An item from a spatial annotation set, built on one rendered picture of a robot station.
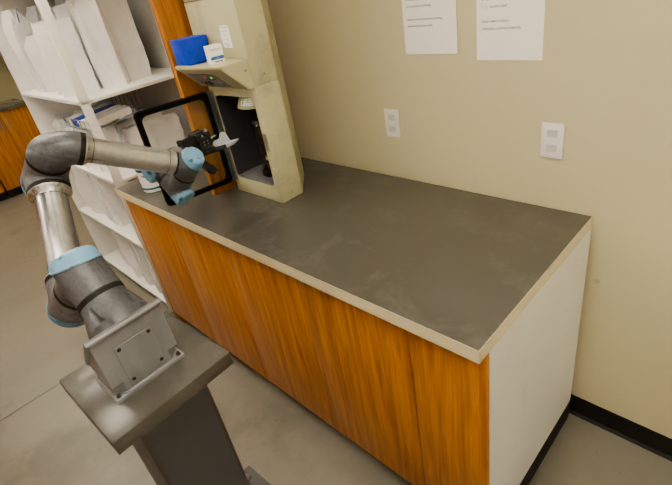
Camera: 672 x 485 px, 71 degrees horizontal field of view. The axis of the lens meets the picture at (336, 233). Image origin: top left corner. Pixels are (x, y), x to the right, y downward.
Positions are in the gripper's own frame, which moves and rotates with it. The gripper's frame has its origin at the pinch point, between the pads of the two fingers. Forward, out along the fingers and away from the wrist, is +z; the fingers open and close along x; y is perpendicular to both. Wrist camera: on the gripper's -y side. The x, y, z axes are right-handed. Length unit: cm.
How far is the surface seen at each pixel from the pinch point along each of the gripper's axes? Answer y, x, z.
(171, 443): -42, -62, -80
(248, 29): 36.0, -14.4, 13.4
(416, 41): 20, -55, 52
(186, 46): 34.7, 6.7, 0.1
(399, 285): -29, -88, -13
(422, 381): -53, -98, -22
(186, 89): 17.7, 22.8, 2.2
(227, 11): 42.7, -9.3, 10.7
